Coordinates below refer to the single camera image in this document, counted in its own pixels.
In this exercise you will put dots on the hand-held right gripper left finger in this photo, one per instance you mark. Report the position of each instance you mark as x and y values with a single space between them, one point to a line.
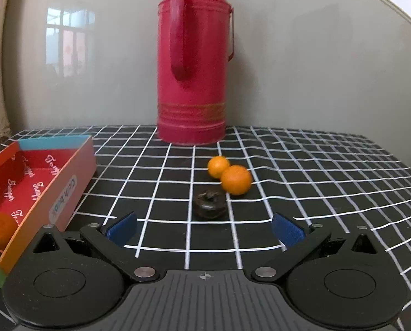
122 230

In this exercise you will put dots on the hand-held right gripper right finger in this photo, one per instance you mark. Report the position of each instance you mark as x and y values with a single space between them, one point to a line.
288 230

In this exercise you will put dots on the small orange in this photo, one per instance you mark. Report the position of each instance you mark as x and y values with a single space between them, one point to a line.
217 166
237 180

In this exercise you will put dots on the colourful cardboard box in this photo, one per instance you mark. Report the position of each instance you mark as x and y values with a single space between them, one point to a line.
53 186

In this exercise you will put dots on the dark round fruit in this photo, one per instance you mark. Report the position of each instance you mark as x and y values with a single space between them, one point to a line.
209 206

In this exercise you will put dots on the large orange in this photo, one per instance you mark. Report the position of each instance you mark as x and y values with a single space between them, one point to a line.
0 231

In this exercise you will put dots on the black white checkered tablecloth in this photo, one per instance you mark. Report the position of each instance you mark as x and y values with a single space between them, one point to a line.
295 179

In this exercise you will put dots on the red thermos flask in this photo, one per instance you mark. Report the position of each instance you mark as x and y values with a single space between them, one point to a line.
195 76

